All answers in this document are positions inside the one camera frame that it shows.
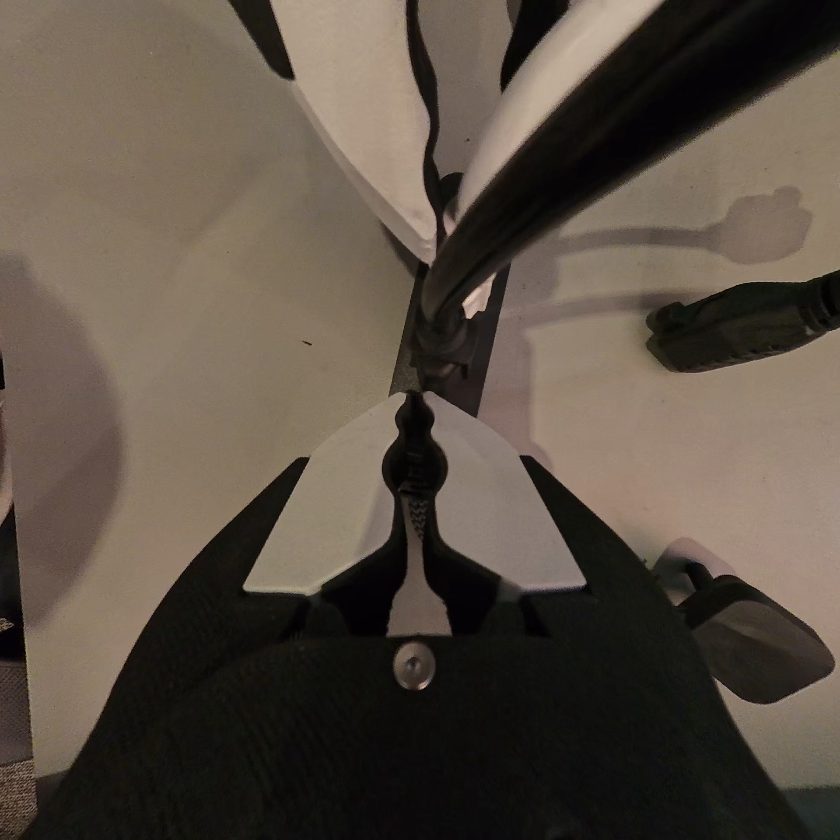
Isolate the black power strip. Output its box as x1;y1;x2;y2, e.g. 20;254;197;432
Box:
390;174;513;419

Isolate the white power cord with plug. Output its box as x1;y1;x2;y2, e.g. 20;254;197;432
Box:
441;193;498;320

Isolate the braided cord with plug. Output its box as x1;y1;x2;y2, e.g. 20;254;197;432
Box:
399;446;836;704

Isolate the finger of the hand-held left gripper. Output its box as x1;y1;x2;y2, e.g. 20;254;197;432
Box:
455;0;665;227
271;0;444;265

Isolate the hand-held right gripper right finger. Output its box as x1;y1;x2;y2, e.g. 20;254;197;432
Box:
419;389;588;613

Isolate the black power cord with plug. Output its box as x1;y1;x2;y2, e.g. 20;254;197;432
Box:
423;0;840;388

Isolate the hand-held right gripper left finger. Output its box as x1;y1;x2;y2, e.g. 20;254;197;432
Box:
243;390;413;613

